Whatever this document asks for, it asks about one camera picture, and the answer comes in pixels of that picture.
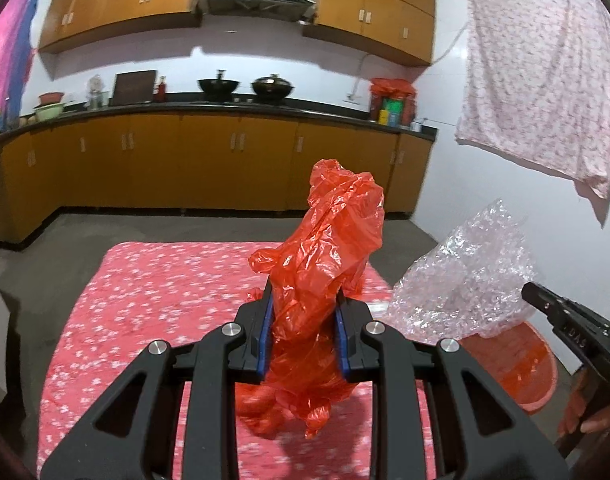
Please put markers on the yellow box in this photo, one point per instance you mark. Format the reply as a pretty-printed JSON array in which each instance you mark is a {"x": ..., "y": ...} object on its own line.
[{"x": 383, "y": 118}]

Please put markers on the pink and blue hanging cloth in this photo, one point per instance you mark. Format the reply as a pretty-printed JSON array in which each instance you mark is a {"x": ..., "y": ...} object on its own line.
[{"x": 15, "y": 45}]

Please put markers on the glass jar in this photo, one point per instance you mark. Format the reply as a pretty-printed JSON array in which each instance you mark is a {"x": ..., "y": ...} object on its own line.
[{"x": 96, "y": 95}]

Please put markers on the red bottle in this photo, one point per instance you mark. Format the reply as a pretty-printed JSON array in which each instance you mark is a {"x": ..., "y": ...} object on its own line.
[{"x": 161, "y": 91}]

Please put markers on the dark red flask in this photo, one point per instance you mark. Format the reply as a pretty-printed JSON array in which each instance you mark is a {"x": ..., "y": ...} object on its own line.
[
  {"x": 375, "y": 109},
  {"x": 409, "y": 111}
]

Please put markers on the red plastic bag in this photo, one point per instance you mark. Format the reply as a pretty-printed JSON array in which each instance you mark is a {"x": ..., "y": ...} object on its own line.
[{"x": 330, "y": 240}]

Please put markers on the red basin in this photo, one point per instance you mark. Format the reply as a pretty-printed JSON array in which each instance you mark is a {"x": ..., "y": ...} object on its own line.
[{"x": 51, "y": 97}]

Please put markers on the black pot with lid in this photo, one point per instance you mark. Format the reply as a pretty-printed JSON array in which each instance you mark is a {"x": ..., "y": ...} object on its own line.
[{"x": 271, "y": 89}]

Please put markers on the person's right hand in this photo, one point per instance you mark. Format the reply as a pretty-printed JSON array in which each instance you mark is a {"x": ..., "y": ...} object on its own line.
[{"x": 595, "y": 420}]

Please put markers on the dark cutting board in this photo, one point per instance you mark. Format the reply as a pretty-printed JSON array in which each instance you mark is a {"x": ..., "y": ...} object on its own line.
[{"x": 134, "y": 87}]

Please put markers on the green basin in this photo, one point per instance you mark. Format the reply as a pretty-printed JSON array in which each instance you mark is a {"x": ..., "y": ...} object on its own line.
[{"x": 49, "y": 111}]

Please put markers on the clear bubble wrap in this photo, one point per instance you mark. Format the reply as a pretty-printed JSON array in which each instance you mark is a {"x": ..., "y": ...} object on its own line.
[{"x": 465, "y": 280}]

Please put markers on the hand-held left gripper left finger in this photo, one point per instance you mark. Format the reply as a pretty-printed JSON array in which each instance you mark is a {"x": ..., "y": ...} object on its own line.
[{"x": 267, "y": 332}]

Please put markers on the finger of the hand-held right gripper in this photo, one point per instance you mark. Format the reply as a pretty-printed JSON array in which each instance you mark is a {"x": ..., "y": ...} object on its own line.
[{"x": 552, "y": 310}]

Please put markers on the red shopping bag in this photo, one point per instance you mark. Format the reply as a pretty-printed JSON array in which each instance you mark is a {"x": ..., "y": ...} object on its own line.
[{"x": 391, "y": 87}]

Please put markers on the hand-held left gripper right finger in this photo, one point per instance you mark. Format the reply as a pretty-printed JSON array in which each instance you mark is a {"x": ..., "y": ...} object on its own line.
[{"x": 341, "y": 342}]

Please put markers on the red floral tablecloth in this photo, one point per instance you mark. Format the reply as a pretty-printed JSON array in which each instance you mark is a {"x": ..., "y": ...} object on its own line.
[{"x": 150, "y": 310}]

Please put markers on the black wok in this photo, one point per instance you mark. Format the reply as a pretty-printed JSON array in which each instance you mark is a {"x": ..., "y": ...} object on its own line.
[{"x": 218, "y": 87}]

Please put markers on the wooden lower cabinets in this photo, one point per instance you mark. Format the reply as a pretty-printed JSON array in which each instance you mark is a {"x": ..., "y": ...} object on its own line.
[{"x": 210, "y": 160}]

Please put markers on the green box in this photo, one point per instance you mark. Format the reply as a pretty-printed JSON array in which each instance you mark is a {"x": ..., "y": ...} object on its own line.
[{"x": 392, "y": 112}]

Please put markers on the red plastic basket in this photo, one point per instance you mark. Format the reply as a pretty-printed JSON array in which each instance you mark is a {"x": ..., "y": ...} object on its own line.
[{"x": 525, "y": 370}]

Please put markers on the pink floral hanging sheet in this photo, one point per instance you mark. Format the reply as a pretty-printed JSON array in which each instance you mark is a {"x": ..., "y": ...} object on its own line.
[{"x": 535, "y": 85}]

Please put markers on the black kitchen countertop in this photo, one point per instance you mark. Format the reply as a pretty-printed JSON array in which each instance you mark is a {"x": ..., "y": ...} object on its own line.
[{"x": 265, "y": 108}]

